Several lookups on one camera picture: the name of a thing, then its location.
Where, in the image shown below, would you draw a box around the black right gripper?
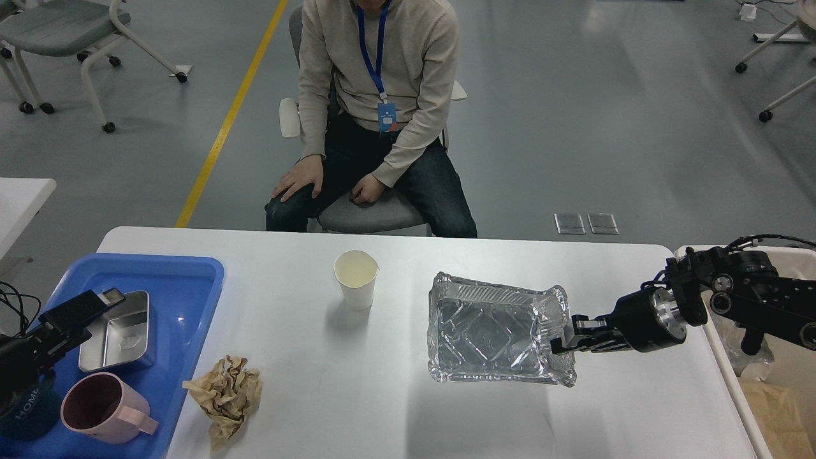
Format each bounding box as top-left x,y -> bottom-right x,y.
551,287 -> 686,355

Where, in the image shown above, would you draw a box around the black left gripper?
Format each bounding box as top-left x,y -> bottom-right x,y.
1,288 -> 125,409

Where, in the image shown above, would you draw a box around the stainless steel rectangular container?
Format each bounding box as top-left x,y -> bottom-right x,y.
78,290 -> 159,374

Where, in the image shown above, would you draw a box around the pink mug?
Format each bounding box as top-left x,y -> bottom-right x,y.
59,372 -> 159,444

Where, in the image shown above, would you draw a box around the aluminium foil tray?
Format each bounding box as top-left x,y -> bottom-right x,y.
426,272 -> 577,388

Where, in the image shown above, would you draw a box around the brown paper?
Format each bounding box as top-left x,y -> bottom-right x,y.
181,355 -> 263,451

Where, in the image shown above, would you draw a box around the white paper cup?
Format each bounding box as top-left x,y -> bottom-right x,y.
334,250 -> 379,310

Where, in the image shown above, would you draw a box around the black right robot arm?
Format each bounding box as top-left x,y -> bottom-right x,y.
551,233 -> 815,355

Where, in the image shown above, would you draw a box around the metal floor socket plate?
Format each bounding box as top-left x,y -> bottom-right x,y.
554,212 -> 587,235

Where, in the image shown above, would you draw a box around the blue plastic tray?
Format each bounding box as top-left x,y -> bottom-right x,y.
1,253 -> 224,458

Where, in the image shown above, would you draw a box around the white side table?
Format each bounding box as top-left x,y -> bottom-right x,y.
1,177 -> 57,258

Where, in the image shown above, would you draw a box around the clear plastic bag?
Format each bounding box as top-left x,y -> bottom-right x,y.
710,314 -> 775,381

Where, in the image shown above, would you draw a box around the beige plastic bin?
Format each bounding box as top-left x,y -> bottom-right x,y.
674,245 -> 816,459

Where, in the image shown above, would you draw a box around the grey office chair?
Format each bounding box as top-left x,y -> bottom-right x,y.
279,6 -> 468,237

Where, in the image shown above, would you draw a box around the white rolling stand legs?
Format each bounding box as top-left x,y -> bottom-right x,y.
734,0 -> 816,122

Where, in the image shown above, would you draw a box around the grey chair far left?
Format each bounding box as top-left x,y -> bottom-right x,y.
1,1 -> 187,133

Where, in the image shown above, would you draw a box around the seated person beige sweater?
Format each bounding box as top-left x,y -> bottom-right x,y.
265,0 -> 478,239

